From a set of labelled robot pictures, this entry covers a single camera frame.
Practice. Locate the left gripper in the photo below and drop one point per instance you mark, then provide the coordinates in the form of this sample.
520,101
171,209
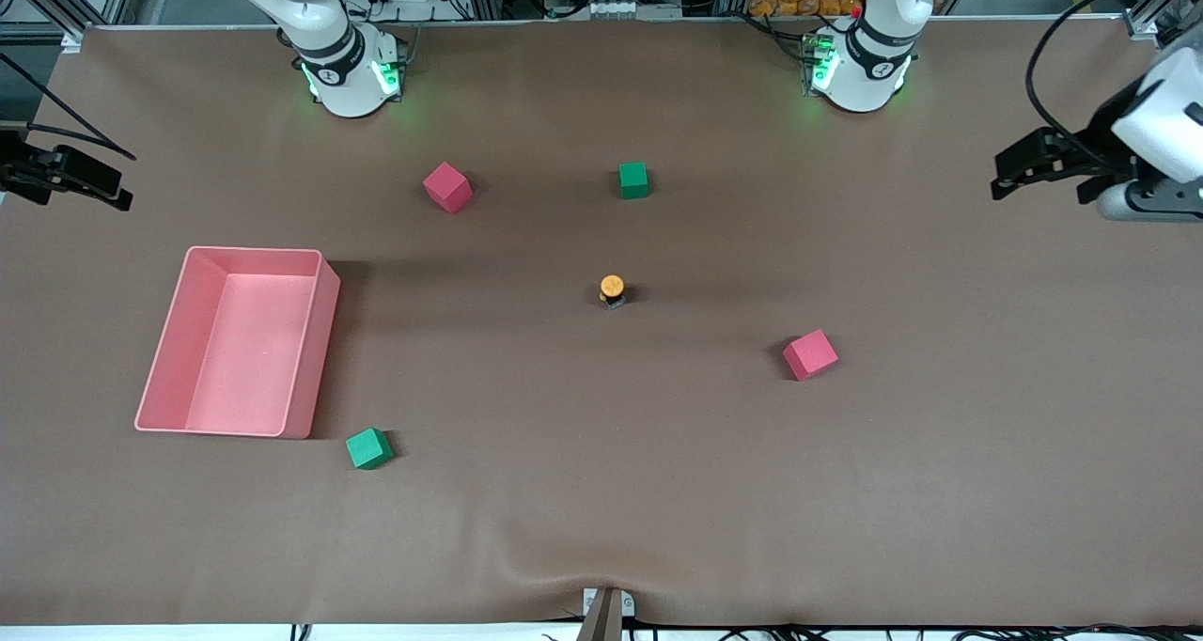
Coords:
1098,140

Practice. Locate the yellow capped push button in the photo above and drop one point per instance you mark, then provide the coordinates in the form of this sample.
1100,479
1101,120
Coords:
613,289

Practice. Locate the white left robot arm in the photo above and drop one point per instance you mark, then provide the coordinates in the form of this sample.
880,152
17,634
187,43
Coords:
869,77

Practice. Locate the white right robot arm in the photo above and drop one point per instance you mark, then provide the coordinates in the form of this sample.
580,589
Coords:
348,86

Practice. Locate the pink plastic bin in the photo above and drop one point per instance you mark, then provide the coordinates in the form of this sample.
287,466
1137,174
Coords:
244,359

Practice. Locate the pink foam cube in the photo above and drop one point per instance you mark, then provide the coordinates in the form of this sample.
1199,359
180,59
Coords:
446,188
810,355

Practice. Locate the green foam cube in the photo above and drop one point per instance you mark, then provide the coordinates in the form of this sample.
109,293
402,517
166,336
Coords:
633,180
367,449

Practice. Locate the white terminal block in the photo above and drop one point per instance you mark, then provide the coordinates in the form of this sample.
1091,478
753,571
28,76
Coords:
630,7

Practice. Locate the brown table mat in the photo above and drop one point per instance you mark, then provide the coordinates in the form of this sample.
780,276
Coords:
601,434

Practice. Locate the aluminium frame profile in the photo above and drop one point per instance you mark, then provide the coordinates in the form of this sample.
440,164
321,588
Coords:
1142,23
56,7

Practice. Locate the aluminium camera mount post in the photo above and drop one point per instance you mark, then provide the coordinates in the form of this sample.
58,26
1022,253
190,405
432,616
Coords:
606,617

